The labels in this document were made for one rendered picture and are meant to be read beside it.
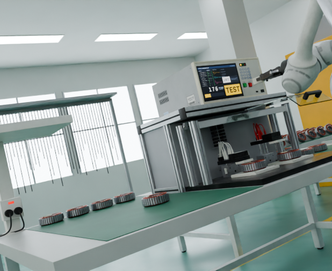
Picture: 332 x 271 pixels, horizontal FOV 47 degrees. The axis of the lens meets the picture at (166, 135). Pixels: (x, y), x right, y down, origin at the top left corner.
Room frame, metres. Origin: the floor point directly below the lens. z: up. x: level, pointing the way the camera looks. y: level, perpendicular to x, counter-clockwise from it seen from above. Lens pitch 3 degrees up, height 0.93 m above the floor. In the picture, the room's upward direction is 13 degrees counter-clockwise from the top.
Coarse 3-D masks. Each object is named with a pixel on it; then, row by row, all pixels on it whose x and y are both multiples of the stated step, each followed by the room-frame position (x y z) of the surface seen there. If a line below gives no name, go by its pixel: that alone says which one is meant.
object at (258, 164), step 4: (256, 160) 1.70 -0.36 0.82; (260, 160) 1.63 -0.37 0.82; (264, 160) 1.64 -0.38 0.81; (244, 164) 1.64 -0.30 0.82; (248, 164) 1.63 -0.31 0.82; (252, 164) 1.62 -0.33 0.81; (256, 164) 1.62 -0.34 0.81; (260, 164) 1.62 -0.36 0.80; (264, 164) 1.63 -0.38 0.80; (244, 168) 1.64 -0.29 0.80; (248, 168) 1.63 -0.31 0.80; (252, 168) 1.62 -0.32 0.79; (256, 168) 1.62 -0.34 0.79; (260, 168) 1.62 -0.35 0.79; (244, 172) 1.66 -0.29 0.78
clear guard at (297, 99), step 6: (288, 96) 1.71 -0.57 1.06; (294, 96) 1.72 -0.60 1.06; (300, 96) 1.73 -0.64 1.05; (312, 96) 1.76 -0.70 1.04; (324, 96) 1.80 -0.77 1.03; (270, 102) 1.79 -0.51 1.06; (276, 102) 1.87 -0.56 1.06; (282, 102) 1.97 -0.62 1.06; (294, 102) 1.68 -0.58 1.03; (300, 102) 1.68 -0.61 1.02; (306, 102) 1.70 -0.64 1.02; (312, 102) 1.71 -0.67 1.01; (318, 102) 1.73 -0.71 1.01; (252, 108) 1.89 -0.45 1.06
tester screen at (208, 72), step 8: (200, 72) 1.75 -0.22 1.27; (208, 72) 1.78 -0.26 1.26; (216, 72) 1.80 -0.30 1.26; (224, 72) 1.83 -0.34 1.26; (232, 72) 1.86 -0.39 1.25; (200, 80) 1.74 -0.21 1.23; (208, 80) 1.77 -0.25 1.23; (216, 80) 1.80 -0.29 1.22; (224, 88) 1.82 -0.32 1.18; (216, 96) 1.78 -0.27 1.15; (224, 96) 1.81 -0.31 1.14
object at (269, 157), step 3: (267, 153) 1.93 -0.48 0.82; (270, 153) 1.92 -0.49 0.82; (273, 153) 1.93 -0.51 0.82; (258, 156) 1.91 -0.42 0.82; (261, 156) 1.90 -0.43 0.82; (264, 156) 1.89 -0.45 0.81; (267, 156) 1.90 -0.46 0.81; (270, 156) 1.91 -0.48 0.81; (273, 156) 1.92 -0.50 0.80; (258, 159) 1.92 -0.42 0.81; (264, 159) 1.89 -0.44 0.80; (267, 159) 1.90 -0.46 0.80; (270, 159) 1.91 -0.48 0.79; (273, 159) 1.92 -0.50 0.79; (267, 162) 1.89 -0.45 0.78; (270, 162) 1.91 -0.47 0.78; (267, 165) 1.89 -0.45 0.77
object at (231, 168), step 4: (228, 164) 1.79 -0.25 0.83; (232, 164) 1.77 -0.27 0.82; (228, 168) 1.75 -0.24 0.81; (232, 168) 1.76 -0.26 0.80; (236, 168) 1.78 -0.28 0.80; (240, 168) 1.79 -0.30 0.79; (224, 172) 1.78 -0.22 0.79; (228, 172) 1.76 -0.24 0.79; (232, 172) 1.76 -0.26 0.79; (236, 172) 1.78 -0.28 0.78; (224, 176) 1.79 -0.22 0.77; (228, 176) 1.76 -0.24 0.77
